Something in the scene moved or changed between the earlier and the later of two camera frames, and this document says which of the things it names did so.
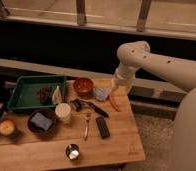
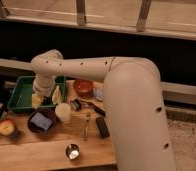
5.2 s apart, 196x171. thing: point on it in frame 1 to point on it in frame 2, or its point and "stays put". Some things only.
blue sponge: [41, 121] stays put
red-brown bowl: [83, 86] stays put
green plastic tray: [25, 94] stays put
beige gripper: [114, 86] to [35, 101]
